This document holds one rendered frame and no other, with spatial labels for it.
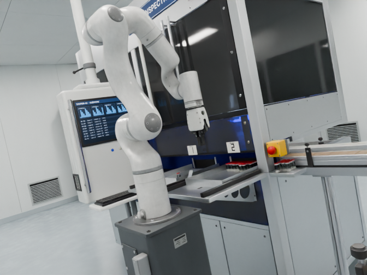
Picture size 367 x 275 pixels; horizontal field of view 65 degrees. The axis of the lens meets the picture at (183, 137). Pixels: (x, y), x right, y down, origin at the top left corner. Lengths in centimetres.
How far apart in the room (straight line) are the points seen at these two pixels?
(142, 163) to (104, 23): 51
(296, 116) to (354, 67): 444
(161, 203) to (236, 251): 82
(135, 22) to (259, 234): 120
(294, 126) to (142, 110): 94
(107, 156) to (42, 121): 467
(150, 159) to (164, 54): 44
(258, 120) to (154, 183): 62
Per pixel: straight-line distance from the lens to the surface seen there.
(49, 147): 662
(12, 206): 654
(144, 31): 123
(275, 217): 156
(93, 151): 202
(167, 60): 125
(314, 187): 187
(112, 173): 207
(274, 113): 157
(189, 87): 129
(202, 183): 142
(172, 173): 189
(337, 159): 143
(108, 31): 108
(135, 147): 115
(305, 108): 184
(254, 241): 171
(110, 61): 111
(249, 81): 146
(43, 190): 660
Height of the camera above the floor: 121
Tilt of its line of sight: 3 degrees down
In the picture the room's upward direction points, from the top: 11 degrees counter-clockwise
